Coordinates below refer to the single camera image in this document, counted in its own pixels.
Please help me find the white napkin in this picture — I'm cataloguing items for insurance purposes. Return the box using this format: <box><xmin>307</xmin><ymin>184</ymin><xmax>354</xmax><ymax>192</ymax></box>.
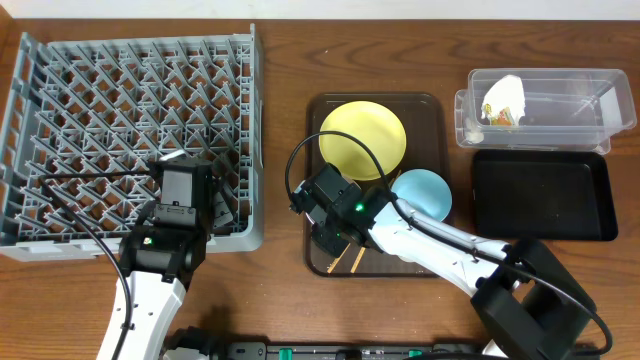
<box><xmin>481</xmin><ymin>75</ymin><xmax>526</xmax><ymax>126</ymax></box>

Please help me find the white bowl with food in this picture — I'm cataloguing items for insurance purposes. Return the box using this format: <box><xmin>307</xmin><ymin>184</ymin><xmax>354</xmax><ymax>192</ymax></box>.
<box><xmin>303</xmin><ymin>190</ymin><xmax>324</xmax><ymax>224</ymax></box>

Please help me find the green snack wrapper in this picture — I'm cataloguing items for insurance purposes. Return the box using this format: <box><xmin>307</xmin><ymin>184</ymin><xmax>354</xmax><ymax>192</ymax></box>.
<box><xmin>490</xmin><ymin>107</ymin><xmax>514</xmax><ymax>126</ymax></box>

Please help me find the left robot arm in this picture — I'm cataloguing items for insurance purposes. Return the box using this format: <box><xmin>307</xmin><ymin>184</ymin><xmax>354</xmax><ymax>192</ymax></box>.
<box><xmin>98</xmin><ymin>152</ymin><xmax>233</xmax><ymax>359</ymax></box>

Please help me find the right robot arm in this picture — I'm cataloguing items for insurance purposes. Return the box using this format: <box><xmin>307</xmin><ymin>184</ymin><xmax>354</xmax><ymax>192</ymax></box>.
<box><xmin>287</xmin><ymin>164</ymin><xmax>596</xmax><ymax>359</ymax></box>

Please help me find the grey dishwasher rack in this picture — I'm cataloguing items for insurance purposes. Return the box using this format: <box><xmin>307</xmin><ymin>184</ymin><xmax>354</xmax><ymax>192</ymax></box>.
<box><xmin>1</xmin><ymin>31</ymin><xmax>264</xmax><ymax>262</ymax></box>

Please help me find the black waste tray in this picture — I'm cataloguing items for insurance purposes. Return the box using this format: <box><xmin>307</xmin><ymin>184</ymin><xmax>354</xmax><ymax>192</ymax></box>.
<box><xmin>472</xmin><ymin>150</ymin><xmax>618</xmax><ymax>241</ymax></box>

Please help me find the right wooden chopstick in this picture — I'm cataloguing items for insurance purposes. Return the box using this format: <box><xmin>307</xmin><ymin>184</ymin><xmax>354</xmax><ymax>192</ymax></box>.
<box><xmin>350</xmin><ymin>247</ymin><xmax>366</xmax><ymax>274</ymax></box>

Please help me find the wooden chopstick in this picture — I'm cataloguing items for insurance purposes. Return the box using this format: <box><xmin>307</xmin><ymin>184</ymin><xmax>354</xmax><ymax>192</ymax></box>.
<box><xmin>350</xmin><ymin>247</ymin><xmax>366</xmax><ymax>274</ymax></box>
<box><xmin>327</xmin><ymin>245</ymin><xmax>350</xmax><ymax>274</ymax></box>

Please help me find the left wooden chopstick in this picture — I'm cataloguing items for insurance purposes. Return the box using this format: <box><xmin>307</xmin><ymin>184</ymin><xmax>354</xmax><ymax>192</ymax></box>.
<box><xmin>327</xmin><ymin>245</ymin><xmax>350</xmax><ymax>274</ymax></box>

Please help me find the light blue bowl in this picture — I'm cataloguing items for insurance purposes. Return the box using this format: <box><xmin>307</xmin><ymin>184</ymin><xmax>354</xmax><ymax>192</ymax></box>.
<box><xmin>391</xmin><ymin>169</ymin><xmax>453</xmax><ymax>221</ymax></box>

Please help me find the yellow round plate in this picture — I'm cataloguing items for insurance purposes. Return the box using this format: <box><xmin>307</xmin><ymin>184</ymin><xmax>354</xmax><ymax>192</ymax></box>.
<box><xmin>319</xmin><ymin>101</ymin><xmax>407</xmax><ymax>181</ymax></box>

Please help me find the dark brown serving tray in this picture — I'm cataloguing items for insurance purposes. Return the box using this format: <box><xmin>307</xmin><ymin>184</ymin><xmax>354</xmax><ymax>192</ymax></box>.
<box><xmin>303</xmin><ymin>92</ymin><xmax>450</xmax><ymax>278</ymax></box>

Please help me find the clear plastic bin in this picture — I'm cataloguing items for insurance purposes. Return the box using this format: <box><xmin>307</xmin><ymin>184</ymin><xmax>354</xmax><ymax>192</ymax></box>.
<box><xmin>454</xmin><ymin>68</ymin><xmax>638</xmax><ymax>155</ymax></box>

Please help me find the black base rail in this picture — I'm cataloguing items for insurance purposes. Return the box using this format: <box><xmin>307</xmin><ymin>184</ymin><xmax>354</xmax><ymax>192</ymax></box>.
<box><xmin>164</xmin><ymin>340</ymin><xmax>501</xmax><ymax>360</ymax></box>

